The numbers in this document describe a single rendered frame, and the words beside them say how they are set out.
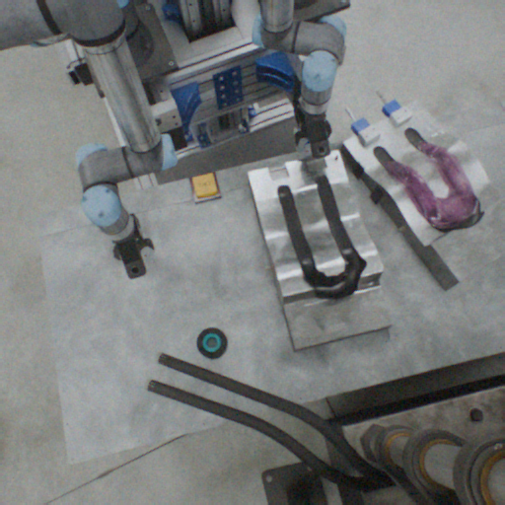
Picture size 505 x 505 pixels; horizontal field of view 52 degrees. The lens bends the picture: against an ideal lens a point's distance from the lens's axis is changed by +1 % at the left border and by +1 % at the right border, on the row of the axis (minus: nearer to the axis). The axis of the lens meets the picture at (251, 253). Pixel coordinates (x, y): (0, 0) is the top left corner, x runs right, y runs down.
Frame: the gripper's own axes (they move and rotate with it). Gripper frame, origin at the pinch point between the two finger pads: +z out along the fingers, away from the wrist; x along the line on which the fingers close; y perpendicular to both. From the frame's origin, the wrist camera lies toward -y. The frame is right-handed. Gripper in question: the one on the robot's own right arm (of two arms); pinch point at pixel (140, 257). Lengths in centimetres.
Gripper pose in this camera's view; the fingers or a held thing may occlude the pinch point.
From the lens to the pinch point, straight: 144.5
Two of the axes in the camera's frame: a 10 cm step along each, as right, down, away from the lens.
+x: -9.5, 3.2, -0.6
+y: -3.2, -9.0, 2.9
